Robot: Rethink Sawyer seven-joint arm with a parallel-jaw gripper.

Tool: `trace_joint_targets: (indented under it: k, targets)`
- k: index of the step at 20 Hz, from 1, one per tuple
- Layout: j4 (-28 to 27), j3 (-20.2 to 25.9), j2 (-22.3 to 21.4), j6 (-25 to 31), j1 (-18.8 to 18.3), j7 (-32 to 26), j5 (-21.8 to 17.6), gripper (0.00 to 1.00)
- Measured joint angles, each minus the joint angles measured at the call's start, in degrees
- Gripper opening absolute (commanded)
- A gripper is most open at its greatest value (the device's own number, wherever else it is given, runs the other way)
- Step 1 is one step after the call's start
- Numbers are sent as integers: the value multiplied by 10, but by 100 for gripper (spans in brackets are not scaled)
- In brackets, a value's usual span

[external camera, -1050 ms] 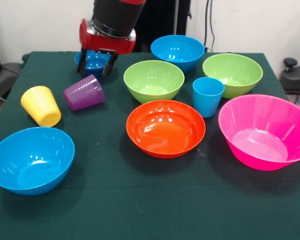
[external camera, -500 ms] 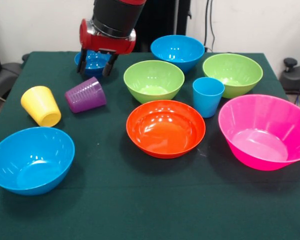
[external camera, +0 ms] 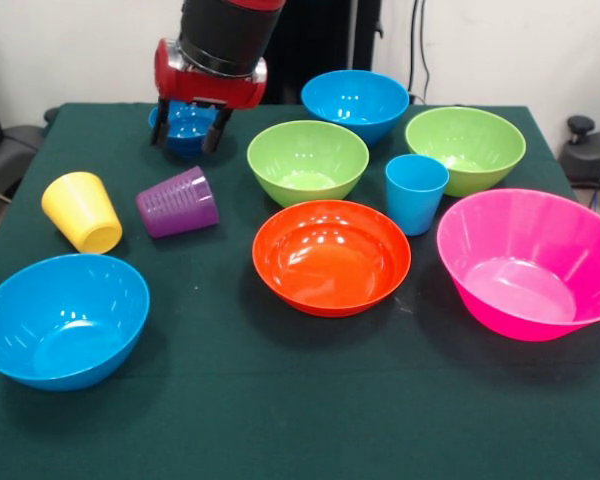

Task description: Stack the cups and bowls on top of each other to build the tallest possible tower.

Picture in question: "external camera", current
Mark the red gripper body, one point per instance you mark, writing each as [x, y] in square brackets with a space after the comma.
[210, 90]

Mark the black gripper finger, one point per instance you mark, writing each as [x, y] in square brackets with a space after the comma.
[214, 132]
[160, 125]

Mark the purple cup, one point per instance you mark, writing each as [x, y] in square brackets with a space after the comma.
[177, 205]

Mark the green bowl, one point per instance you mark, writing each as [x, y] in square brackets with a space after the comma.
[465, 145]
[307, 165]

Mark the yellow cup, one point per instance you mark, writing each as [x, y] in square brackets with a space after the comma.
[80, 210]

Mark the orange bowl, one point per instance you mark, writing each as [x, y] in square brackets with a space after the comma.
[331, 265]

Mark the light blue bowl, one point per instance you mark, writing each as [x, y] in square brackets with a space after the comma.
[60, 325]
[355, 100]

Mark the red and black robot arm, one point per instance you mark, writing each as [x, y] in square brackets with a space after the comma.
[230, 30]

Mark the small dark blue bowl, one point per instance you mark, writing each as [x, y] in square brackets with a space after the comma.
[187, 130]

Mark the light blue cup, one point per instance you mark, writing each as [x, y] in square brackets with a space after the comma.
[414, 200]

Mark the dark green table cloth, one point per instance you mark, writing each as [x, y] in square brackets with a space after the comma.
[300, 400]

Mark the pink bowl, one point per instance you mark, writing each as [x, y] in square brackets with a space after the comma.
[525, 280]

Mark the black pedestal leg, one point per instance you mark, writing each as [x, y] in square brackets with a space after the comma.
[590, 160]
[10, 150]

